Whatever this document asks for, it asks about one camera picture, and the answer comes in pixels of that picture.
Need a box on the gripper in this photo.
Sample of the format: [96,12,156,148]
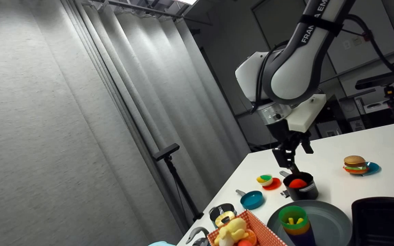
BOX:
[266,119,314,175]

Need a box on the red toy object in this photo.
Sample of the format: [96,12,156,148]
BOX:
[288,178,308,189]

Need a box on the small red plate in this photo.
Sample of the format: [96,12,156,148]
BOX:
[262,178,282,191]

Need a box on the grey plate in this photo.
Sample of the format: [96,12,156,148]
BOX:
[267,200,353,246]

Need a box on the small blue plate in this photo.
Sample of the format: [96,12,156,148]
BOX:
[360,162,381,177]

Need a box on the small black toy pot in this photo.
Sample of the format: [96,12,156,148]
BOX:
[209,203,238,229]

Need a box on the bowl of coloured toys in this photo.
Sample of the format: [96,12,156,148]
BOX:
[256,174,274,187]

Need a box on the toy burger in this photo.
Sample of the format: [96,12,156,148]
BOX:
[343,155,369,175]

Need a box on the blue toy pan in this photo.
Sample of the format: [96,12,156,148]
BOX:
[235,189,265,210]

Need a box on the stack of plastic cups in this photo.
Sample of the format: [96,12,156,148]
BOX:
[278,205,316,246]

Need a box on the orange checkered basket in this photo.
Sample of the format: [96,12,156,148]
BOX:
[206,210,288,246]

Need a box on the orange slice toy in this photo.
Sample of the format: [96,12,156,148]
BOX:
[243,229,258,246]

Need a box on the yellow plush toy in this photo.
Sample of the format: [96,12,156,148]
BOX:
[214,218,249,246]

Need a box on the black plastic tray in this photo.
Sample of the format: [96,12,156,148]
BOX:
[351,196,394,246]

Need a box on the grey toy ladle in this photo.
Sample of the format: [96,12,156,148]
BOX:
[185,226,211,246]

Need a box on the grey curtain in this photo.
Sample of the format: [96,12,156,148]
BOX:
[0,0,252,246]

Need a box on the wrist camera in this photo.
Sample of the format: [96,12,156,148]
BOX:
[286,94,327,133]

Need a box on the camera on mount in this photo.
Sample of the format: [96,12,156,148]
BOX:
[355,67,394,109]

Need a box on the camera on tripod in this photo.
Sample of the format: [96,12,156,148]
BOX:
[152,143,205,222]

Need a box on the curtain rail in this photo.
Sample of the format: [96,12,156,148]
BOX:
[89,0,213,26]

